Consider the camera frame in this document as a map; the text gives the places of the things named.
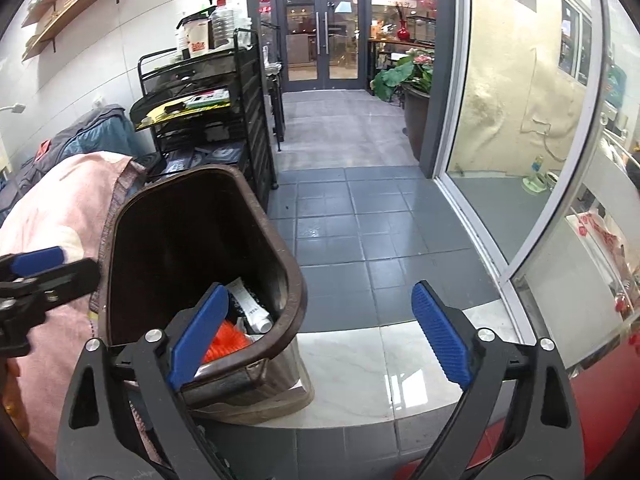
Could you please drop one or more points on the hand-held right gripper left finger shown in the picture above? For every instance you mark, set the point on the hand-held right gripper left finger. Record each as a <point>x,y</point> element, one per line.
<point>200,330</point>

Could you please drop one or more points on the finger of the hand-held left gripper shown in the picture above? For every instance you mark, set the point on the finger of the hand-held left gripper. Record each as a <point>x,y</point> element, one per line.
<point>70,277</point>
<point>37,260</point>

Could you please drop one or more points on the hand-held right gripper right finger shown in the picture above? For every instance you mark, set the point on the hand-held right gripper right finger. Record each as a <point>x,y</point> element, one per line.
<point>440,330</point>

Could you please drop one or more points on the orange ribbed plastic item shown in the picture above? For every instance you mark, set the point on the orange ribbed plastic item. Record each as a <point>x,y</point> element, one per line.
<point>227,342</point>

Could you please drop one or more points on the brown plastic trash bin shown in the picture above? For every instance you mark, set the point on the brown plastic trash bin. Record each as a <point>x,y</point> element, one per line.
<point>200,220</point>

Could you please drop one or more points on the person's left hand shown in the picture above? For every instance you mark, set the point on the person's left hand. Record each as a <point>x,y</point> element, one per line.
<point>9,390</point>

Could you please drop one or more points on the white squeeze tube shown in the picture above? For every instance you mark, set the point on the white squeeze tube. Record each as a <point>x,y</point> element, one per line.
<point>252,310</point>

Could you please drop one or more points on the pink cloth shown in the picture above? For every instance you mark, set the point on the pink cloth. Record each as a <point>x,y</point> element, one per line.
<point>60,200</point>

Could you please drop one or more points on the blue grey padded jacket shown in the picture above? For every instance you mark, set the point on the blue grey padded jacket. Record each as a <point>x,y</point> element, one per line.
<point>100,130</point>

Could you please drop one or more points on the black printed box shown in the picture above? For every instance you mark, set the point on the black printed box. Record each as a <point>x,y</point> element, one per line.
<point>178,162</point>
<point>223,152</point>

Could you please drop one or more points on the green pet bowl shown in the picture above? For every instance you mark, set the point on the green pet bowl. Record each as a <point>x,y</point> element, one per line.
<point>540,183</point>

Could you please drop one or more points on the white red-printed plastic bag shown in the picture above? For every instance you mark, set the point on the white red-printed plastic bag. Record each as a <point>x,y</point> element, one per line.
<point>600,245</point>

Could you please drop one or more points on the yellow flat sheet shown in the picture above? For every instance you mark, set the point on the yellow flat sheet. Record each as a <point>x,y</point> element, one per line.
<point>162,115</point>

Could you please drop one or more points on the red glossy panel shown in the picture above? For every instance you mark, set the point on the red glossy panel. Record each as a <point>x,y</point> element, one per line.
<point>605,425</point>

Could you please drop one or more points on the small yellow-capped bottle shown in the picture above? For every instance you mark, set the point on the small yellow-capped bottle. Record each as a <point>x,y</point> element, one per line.
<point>538,165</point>

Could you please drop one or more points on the green red flat box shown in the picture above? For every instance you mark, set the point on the green red flat box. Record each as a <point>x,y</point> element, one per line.
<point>207,99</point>

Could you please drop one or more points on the black mesh rack cart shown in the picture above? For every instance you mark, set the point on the black mesh rack cart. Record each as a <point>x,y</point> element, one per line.
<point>252,110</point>

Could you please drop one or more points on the potted green plant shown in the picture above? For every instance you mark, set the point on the potted green plant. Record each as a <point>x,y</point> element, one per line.
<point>415,90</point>

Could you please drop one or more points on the white-framed glass sliding door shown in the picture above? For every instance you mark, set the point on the white-framed glass sliding door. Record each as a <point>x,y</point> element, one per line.
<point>510,85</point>

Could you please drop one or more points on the white bucket with red print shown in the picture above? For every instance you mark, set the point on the white bucket with red print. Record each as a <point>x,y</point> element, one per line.
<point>196,40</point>

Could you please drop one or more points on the clear plastic jug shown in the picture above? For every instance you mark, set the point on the clear plastic jug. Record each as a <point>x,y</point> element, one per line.
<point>223,22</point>

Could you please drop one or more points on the red vase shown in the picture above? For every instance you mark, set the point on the red vase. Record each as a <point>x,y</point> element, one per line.
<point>403,31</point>

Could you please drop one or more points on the glass double door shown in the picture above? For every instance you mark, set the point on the glass double door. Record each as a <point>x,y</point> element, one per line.
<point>320,35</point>

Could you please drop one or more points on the white wall charger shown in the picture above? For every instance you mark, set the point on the white wall charger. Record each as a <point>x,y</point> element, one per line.
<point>15,108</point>

